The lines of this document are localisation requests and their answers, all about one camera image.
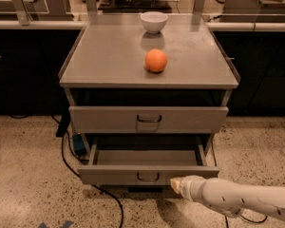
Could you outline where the grey metal drawer cabinet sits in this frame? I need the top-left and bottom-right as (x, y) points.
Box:
(58, 12), (241, 193)

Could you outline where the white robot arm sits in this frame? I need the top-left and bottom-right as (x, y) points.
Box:
(170, 176), (285, 221)

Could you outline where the black floor cable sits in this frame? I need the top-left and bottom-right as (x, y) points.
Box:
(9, 113), (124, 228)
(210, 138), (269, 228)

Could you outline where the black floor cable left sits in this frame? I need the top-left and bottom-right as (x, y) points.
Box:
(9, 113), (124, 228)

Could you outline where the orange fruit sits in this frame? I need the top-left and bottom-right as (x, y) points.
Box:
(144, 49), (168, 73)

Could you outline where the grey drawer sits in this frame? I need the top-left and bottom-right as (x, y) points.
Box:
(69, 106), (228, 134)
(78, 144), (219, 186)

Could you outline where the white ceramic bowl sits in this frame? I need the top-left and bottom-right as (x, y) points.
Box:
(141, 11), (168, 34)

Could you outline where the black floor cable right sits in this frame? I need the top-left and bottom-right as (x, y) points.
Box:
(210, 138), (269, 228)

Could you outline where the blue power adapter box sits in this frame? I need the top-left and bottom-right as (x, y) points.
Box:
(72, 134), (86, 155)

